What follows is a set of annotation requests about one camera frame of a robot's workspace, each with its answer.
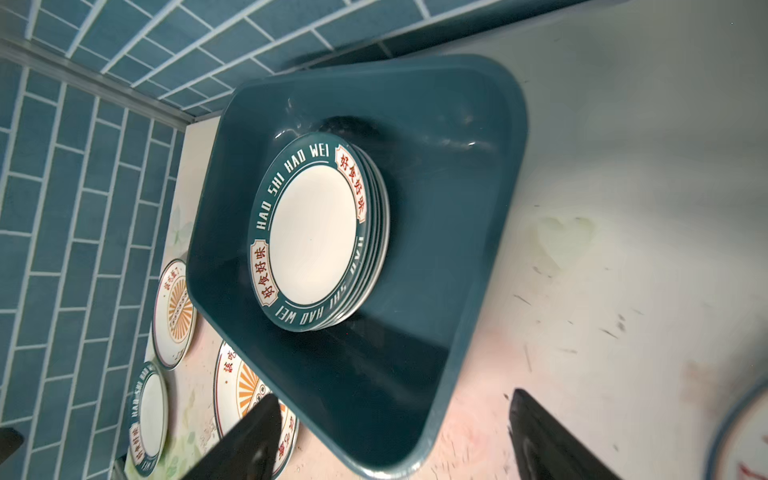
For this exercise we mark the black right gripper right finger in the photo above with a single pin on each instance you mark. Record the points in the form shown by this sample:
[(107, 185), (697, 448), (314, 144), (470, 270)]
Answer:
[(545, 449)]

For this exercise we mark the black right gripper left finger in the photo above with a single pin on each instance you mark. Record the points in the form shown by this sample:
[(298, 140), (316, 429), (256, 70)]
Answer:
[(248, 450)]

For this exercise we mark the orange sunburst plate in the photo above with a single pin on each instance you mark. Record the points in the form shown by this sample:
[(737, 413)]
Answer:
[(175, 316), (237, 389), (739, 450)]

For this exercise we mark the green rim text plate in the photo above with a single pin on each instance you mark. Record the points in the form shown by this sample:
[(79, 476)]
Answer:
[(310, 232), (149, 418), (376, 258)]

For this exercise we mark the teal plastic bin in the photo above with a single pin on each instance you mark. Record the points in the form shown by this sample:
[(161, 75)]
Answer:
[(448, 134)]

